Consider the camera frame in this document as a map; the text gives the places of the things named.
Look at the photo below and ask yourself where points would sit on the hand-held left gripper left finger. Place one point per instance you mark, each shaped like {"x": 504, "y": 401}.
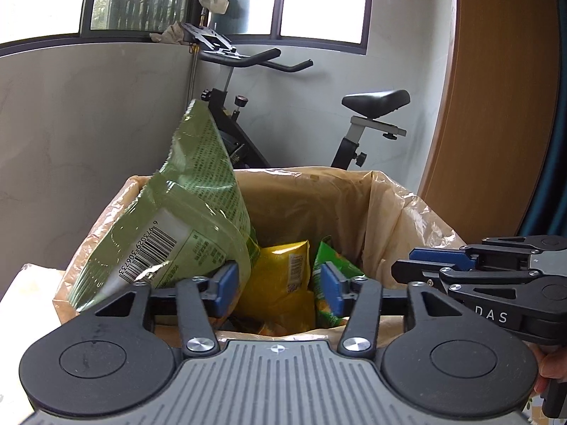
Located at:
{"x": 228, "y": 284}

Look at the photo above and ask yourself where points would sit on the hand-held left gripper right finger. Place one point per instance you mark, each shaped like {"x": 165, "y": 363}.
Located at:
{"x": 330, "y": 288}

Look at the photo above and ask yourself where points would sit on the light green snack bag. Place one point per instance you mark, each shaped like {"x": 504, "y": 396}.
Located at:
{"x": 186, "y": 195}

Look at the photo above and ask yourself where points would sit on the wooden board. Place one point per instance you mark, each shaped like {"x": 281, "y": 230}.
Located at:
{"x": 496, "y": 97}

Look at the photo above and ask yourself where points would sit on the dark green chip bag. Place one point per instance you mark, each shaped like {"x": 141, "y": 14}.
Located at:
{"x": 333, "y": 252}

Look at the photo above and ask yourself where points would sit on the checkered flower tablecloth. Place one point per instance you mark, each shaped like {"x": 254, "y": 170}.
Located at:
{"x": 13, "y": 363}

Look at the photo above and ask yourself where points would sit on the person's right hand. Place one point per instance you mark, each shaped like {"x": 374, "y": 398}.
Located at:
{"x": 549, "y": 365}

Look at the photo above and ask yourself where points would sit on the yellow snack bag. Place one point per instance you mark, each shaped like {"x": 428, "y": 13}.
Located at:
{"x": 279, "y": 292}

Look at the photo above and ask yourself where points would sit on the crumpled beige cloth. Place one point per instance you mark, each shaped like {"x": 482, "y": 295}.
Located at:
{"x": 170, "y": 33}

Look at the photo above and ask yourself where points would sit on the black exercise bike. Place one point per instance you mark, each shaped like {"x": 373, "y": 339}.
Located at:
{"x": 376, "y": 99}

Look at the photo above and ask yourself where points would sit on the blue curtain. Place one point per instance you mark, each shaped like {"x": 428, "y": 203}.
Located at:
{"x": 558, "y": 141}

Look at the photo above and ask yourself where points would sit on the brown cardboard box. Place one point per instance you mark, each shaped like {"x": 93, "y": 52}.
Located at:
{"x": 301, "y": 199}

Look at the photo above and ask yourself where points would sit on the clear plastic liner bag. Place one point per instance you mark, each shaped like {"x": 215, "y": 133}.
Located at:
{"x": 398, "y": 212}

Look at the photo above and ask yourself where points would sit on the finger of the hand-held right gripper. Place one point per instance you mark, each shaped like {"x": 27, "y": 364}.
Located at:
{"x": 443, "y": 274}
{"x": 436, "y": 254}

